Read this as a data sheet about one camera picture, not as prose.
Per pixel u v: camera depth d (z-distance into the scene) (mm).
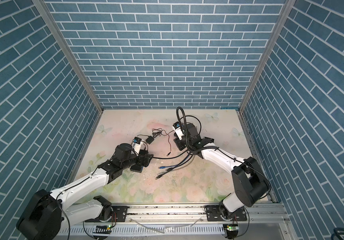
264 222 740
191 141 667
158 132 1056
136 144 742
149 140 1005
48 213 428
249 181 443
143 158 756
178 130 766
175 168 889
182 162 912
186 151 958
